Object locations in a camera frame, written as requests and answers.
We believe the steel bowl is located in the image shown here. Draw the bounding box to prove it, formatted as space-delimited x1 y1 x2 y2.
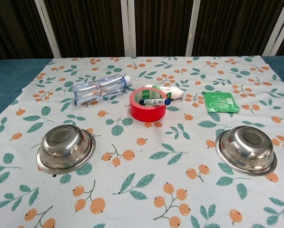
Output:
36 124 97 176
215 125 277 177

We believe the floral tablecloth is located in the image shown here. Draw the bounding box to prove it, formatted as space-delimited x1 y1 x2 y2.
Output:
0 56 284 228

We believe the red tape roll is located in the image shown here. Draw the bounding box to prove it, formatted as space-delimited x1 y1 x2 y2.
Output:
129 87 167 123

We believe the blue capped marker pen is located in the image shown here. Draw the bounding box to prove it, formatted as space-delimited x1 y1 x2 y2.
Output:
139 98 172 107

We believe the small white plastic bottle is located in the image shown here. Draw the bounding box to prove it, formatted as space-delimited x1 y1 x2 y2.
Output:
144 84 186 101

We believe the clear plastic water bottle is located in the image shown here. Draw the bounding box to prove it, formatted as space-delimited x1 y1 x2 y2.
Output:
72 73 133 107

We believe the green foil packet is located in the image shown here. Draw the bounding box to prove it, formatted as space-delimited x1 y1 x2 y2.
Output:
202 91 240 114

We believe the white partition frame post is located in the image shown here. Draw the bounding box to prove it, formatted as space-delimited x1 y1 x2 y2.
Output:
34 0 61 58
262 0 284 57
186 0 202 57
120 0 137 57

